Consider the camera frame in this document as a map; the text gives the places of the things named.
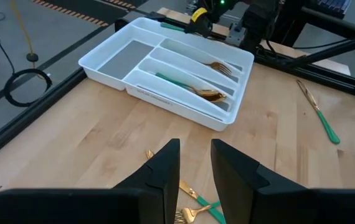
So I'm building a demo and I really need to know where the yellow tag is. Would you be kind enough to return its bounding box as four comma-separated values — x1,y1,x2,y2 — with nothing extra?
191,7,209,22

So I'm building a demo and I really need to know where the gold knife green handle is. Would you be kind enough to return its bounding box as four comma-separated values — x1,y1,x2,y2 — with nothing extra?
295,79,341,146
159,21,187,33
145,149,228,224

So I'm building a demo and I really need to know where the white plastic cutlery tray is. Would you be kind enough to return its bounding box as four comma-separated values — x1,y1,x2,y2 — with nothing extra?
78,17,255,132

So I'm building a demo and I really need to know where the coiled black cable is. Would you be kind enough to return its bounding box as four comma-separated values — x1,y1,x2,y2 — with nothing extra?
2,68,53,108

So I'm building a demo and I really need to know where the yellow hanging cable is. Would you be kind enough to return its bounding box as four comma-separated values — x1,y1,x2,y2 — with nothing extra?
11,0,38,63

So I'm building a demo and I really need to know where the gold fork green handle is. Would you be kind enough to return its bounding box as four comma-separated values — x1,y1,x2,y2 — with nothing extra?
202,61,234,78
174,200,222,224

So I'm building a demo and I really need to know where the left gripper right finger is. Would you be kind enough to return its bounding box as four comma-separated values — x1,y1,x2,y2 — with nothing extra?
211,138,355,224

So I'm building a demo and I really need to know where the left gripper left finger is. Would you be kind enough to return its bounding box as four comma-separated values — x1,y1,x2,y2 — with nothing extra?
0,138,181,224

